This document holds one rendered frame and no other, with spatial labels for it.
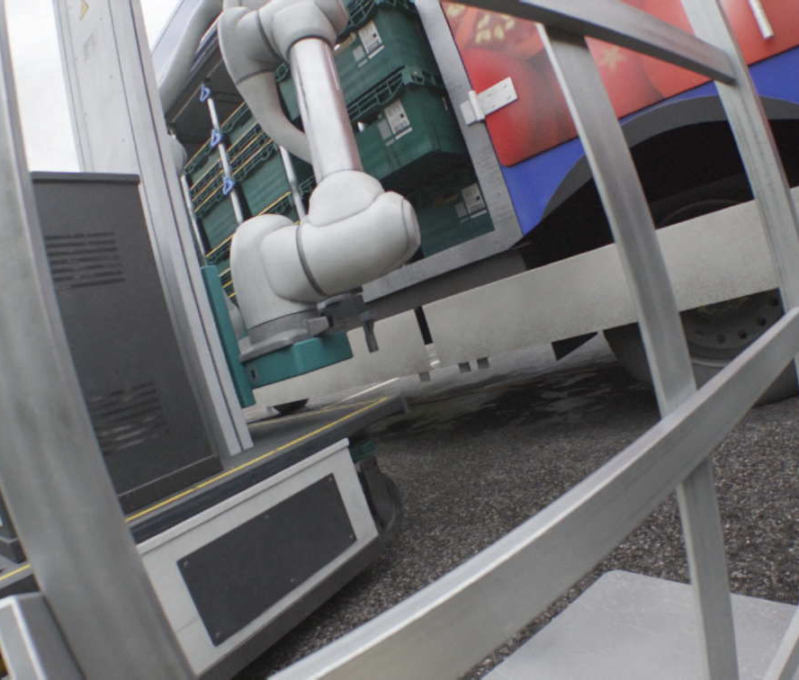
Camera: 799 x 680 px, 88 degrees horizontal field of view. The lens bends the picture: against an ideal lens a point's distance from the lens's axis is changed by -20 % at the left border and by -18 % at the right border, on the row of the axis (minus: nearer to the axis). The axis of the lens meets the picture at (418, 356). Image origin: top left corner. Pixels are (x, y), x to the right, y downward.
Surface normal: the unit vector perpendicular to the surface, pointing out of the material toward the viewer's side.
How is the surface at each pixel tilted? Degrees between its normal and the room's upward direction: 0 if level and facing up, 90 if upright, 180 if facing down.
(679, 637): 0
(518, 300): 90
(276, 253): 84
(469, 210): 94
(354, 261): 120
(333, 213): 77
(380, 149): 100
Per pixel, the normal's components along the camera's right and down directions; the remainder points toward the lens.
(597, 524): 0.54, -0.11
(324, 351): 0.80, -0.22
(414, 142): -0.54, 0.39
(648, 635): -0.29, -0.95
